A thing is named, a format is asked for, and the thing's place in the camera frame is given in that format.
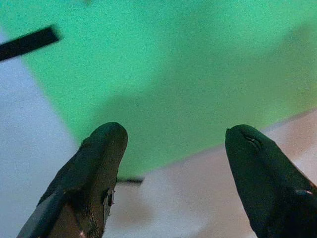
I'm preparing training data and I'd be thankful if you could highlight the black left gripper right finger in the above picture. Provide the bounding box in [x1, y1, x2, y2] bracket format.
[224, 123, 317, 238]

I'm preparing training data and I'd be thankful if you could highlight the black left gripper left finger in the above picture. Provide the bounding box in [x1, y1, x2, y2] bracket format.
[16, 121, 129, 238]

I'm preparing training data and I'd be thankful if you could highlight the black tape strip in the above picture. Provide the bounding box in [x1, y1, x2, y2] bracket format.
[116, 177, 145, 184]
[0, 25, 62, 62]

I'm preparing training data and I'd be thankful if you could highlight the green wall sheet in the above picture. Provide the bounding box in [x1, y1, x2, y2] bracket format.
[0, 0, 317, 180]

